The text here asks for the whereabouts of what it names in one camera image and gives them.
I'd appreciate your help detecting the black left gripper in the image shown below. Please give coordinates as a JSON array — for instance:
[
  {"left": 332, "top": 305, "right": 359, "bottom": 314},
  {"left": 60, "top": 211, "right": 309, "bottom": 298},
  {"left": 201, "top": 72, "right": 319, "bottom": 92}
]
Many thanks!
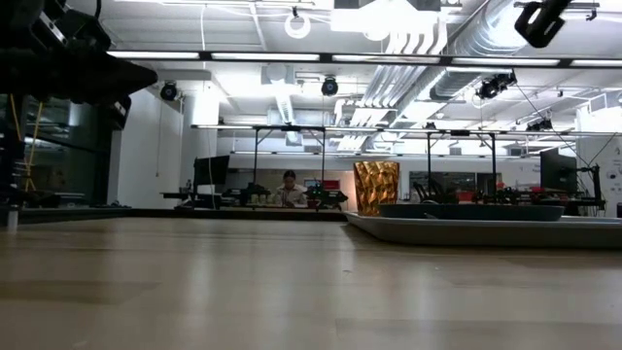
[{"left": 28, "top": 57, "right": 159, "bottom": 130}]

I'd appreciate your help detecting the grey plastic tray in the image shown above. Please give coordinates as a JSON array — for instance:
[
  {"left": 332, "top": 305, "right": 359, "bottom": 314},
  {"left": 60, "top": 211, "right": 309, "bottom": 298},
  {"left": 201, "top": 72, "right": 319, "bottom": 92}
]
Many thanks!
[{"left": 344, "top": 211, "right": 622, "bottom": 250}]

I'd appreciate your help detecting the yellow cable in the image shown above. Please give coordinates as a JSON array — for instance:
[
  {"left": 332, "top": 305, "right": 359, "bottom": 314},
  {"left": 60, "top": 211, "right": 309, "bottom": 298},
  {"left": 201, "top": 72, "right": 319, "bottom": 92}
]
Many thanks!
[{"left": 8, "top": 93, "right": 45, "bottom": 193}]

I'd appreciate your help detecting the frame bar with light strips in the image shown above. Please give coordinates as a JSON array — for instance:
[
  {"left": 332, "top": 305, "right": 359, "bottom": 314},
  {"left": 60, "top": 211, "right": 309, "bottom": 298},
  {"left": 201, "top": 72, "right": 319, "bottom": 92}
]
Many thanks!
[{"left": 105, "top": 49, "right": 622, "bottom": 70}]

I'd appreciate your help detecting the blue round plate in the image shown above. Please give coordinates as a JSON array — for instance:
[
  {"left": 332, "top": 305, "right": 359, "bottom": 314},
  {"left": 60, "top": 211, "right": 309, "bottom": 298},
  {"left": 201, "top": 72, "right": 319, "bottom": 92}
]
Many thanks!
[{"left": 377, "top": 202, "right": 567, "bottom": 223}]

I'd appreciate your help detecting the white hanging ring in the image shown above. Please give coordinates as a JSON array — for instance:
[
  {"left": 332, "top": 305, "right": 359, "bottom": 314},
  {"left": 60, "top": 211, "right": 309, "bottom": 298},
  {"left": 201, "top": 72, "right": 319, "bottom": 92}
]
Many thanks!
[{"left": 283, "top": 13, "right": 313, "bottom": 41}]

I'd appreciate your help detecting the gold faceted cup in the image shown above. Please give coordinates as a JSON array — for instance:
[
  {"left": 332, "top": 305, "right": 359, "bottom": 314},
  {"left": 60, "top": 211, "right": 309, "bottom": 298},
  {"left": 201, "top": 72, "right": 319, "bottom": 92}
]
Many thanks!
[{"left": 353, "top": 160, "right": 401, "bottom": 218}]

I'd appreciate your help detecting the black computer monitor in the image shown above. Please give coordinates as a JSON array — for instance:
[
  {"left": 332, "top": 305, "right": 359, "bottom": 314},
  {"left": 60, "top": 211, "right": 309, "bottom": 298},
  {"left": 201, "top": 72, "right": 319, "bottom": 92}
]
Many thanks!
[
  {"left": 539, "top": 147, "right": 579, "bottom": 194},
  {"left": 192, "top": 155, "right": 231, "bottom": 188}
]

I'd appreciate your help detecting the person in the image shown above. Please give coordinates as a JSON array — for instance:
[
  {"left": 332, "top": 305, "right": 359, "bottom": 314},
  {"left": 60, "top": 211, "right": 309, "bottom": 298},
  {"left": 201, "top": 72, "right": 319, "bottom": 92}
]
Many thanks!
[{"left": 274, "top": 169, "right": 309, "bottom": 209}]

